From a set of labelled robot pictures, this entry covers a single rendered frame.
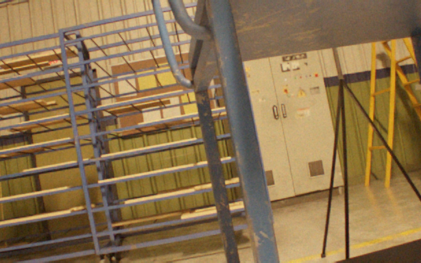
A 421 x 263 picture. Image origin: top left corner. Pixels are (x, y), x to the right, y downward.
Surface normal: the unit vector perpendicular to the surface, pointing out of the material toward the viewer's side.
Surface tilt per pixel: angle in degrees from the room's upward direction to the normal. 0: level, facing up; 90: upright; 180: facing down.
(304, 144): 90
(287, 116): 90
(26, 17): 90
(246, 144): 90
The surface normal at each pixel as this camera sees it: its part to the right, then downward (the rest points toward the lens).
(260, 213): 0.10, -0.06
